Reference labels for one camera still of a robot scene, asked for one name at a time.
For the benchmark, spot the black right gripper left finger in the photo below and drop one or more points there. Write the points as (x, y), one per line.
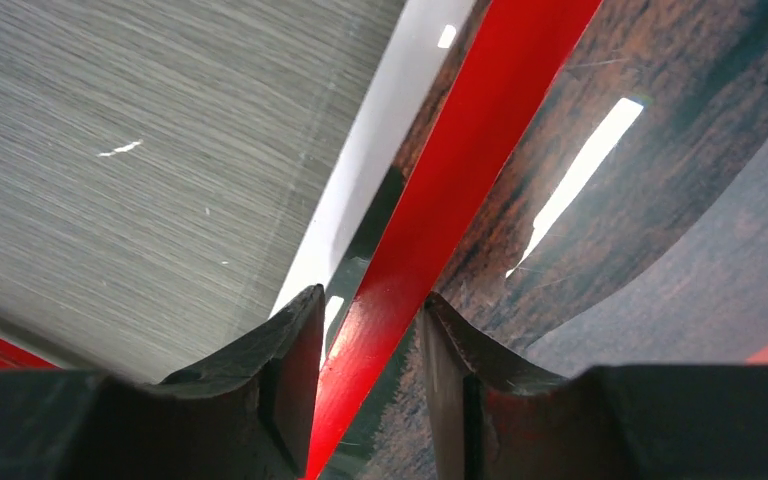
(242, 412)

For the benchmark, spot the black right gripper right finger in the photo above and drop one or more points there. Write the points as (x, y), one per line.
(494, 415)

